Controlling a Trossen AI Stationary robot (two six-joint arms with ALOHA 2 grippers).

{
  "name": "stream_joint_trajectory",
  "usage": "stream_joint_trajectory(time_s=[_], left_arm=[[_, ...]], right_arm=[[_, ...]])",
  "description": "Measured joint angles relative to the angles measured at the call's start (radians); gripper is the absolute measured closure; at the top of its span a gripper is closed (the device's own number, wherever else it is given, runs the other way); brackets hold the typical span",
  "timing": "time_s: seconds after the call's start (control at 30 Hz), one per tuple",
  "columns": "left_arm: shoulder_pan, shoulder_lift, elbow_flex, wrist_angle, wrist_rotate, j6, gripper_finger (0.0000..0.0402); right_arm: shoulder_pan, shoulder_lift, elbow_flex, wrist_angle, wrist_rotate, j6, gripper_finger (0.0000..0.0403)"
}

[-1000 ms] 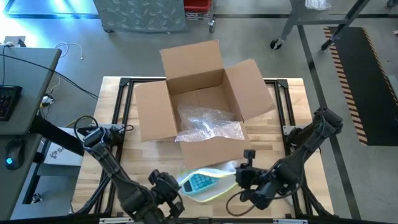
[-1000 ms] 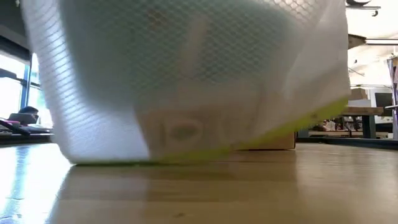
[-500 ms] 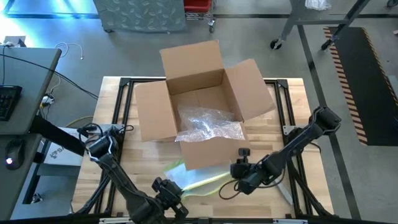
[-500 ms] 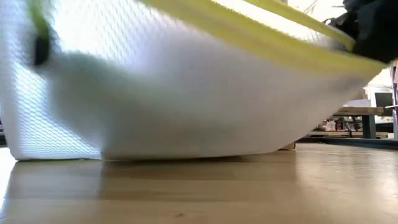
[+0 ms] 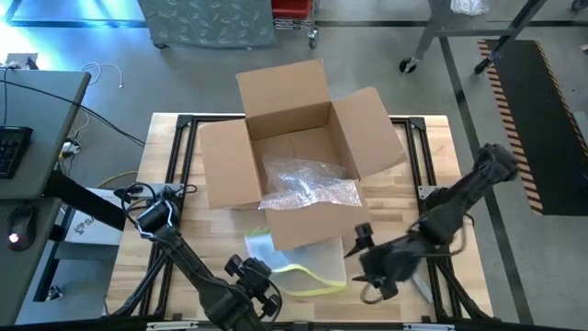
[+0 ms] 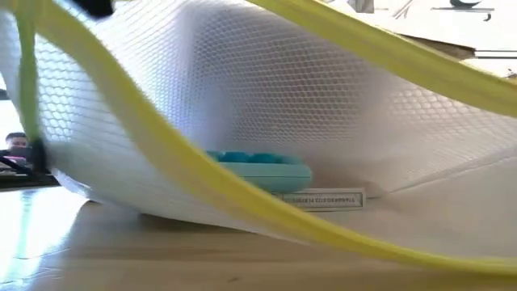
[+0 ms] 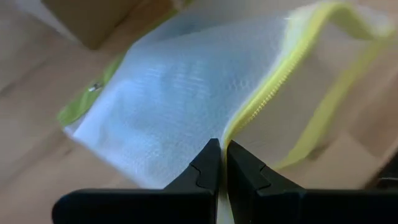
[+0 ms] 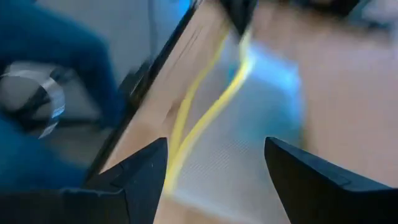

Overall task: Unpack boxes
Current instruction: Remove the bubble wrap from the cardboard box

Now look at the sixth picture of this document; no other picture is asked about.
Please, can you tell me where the clear pouch with green edge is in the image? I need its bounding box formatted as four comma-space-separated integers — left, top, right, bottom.
0, 0, 517, 280

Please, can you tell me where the teal calculator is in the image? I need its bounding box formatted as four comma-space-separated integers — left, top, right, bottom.
205, 150, 314, 194

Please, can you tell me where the white card box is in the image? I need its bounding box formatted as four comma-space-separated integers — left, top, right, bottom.
276, 188, 367, 213

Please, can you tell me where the person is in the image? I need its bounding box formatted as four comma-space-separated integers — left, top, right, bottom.
4, 132, 29, 159

